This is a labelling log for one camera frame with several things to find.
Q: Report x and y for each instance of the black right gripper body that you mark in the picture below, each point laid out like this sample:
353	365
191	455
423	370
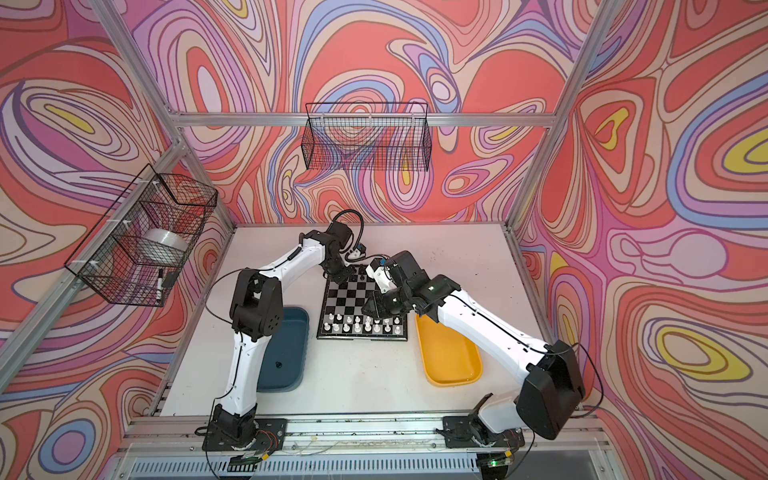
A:
392	303

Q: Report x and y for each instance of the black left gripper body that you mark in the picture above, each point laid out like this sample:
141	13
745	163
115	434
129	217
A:
340	271

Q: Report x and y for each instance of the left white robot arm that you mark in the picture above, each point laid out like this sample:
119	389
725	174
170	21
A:
256	312

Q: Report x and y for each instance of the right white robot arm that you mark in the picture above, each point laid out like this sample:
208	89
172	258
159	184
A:
548	384

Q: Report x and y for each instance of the black white chess board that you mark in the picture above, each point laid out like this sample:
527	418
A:
342	317

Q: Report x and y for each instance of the yellow plastic tray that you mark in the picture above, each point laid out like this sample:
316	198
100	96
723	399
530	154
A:
449	359

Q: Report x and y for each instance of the teal plastic tray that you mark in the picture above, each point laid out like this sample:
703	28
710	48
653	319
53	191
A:
288	345

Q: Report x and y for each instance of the silver tape roll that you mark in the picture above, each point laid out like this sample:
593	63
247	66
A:
166	238

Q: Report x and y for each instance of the black marker in basket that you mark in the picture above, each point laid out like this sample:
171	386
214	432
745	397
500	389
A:
159	286

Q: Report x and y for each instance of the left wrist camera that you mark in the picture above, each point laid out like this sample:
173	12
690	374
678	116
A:
357	253

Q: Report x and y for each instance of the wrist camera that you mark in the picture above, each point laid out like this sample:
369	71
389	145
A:
357	253
378	272

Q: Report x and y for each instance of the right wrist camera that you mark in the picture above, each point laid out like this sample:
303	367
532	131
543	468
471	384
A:
378	272

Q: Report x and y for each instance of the black wire basket back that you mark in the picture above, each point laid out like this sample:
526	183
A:
367	136

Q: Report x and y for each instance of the black wire basket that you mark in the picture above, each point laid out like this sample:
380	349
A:
122	268
367	136

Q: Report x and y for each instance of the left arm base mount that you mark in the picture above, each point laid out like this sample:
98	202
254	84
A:
259	435

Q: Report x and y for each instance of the black wire basket left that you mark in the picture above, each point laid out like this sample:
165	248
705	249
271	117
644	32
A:
122	268

